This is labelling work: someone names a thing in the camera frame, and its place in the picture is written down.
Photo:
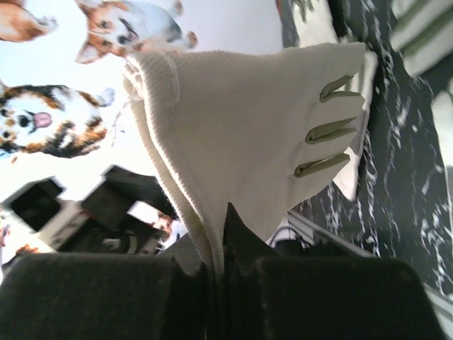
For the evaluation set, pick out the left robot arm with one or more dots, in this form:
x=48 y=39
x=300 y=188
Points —
x=126 y=213

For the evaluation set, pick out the grey-strap glove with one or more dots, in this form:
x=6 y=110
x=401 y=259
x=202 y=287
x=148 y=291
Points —
x=442 y=118
x=423 y=33
x=347 y=179
x=260 y=132

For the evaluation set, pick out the far left white glove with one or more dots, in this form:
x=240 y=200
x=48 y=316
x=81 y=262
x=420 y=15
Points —
x=306 y=23

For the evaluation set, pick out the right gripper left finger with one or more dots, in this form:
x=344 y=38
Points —
x=78 y=296

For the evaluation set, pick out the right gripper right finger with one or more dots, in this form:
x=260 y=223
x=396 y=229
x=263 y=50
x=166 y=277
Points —
x=318 y=295

